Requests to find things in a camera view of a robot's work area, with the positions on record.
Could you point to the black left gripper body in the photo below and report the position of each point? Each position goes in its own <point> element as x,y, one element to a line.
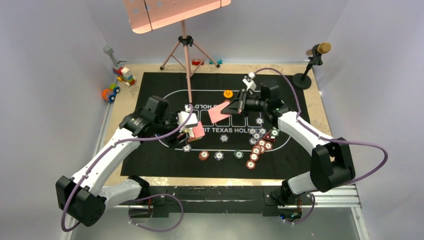
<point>164,126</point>

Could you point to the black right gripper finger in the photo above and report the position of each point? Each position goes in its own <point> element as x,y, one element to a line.
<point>240,98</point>
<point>232,110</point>

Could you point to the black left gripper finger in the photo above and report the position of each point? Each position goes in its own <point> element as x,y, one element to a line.
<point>185,135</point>
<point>175,142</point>

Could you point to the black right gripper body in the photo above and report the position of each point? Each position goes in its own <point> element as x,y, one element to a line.
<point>253,105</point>

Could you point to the blue chips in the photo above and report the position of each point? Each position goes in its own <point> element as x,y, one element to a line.
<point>187,148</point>
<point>256,134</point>

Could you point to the yellow big blind button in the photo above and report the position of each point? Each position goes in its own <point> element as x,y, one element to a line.
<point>228,94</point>

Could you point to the red poker chip stack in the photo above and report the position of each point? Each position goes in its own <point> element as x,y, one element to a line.
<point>203,155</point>

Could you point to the lone blue chip mid-table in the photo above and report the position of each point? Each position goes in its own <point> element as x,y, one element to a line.
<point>224,138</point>

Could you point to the red triangular all-in marker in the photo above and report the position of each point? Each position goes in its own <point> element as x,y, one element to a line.
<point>269,137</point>

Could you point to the green chips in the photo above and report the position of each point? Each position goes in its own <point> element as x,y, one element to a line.
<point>274,133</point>

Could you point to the blue poker chip stack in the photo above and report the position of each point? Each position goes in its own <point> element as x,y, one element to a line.
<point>219,156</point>

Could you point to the red chips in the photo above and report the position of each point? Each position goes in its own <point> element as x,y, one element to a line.
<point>259,148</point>

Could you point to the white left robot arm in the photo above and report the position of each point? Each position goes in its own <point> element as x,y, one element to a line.
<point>84,197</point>

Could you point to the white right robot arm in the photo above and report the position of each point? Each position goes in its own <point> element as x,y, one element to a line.
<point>331,163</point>

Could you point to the red playing card box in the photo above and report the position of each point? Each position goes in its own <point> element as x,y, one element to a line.
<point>196,133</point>

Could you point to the black poker table mat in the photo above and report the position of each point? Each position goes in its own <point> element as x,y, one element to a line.
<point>154,159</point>

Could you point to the small teal toy block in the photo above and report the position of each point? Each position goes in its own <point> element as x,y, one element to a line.
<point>216,62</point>

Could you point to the green poker chip stack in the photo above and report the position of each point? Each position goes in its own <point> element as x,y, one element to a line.
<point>238,154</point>

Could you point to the gold microphone on stand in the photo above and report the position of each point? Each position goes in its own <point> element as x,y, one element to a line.
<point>302,81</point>

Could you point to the colourful toy block train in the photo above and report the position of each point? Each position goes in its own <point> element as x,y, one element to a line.
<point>123,74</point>

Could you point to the small red toy block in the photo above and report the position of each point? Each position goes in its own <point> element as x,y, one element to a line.
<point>197,62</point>

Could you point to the orange blue toy wheel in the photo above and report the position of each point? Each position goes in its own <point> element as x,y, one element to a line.
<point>109,94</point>

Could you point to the grey toy block tower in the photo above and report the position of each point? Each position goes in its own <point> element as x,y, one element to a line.
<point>110,52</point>

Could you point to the pink music stand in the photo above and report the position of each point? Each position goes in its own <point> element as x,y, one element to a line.
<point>149,15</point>

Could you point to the aluminium mounting rail frame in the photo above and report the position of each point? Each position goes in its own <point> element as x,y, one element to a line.
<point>232,213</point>

